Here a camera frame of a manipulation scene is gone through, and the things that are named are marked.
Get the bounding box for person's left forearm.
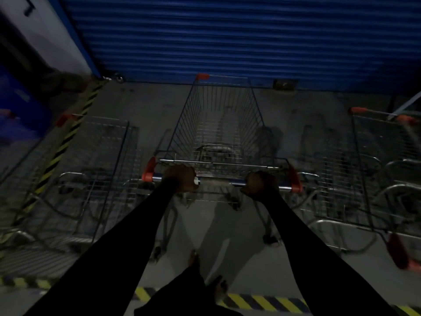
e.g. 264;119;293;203
25;184;180;316

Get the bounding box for blue roller shutter door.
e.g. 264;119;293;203
47;0;421;94

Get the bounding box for blue plastic trash bin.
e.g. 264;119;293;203
0;64;52;144

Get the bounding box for shutter floor lock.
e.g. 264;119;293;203
272;79;298;92

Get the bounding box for person's right foot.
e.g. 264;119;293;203
214;276;228;302

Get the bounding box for person's right forearm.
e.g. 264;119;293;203
263;194;399;316

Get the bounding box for person's right hand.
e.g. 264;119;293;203
241;171;280;203

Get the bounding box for person's dark clothing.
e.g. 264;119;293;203
134;259;244;316

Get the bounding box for person's left hand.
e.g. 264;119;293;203
163;164;200;194

